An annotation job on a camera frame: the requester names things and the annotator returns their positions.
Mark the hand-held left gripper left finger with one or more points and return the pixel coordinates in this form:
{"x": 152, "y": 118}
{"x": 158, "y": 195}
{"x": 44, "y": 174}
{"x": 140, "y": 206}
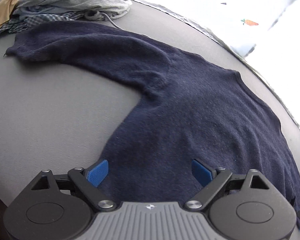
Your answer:
{"x": 97, "y": 172}

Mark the navy blue knit sweater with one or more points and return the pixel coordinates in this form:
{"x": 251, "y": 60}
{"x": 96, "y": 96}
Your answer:
{"x": 177, "y": 117}

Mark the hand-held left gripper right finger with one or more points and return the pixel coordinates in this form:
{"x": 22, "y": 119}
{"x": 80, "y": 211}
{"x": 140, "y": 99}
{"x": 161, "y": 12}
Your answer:
{"x": 201, "y": 172}

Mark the blue plaid shirt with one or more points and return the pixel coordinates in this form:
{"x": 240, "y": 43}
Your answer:
{"x": 40, "y": 18}

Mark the tan cloth garment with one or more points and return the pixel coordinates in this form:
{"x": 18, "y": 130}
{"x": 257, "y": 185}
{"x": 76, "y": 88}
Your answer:
{"x": 5, "y": 7}

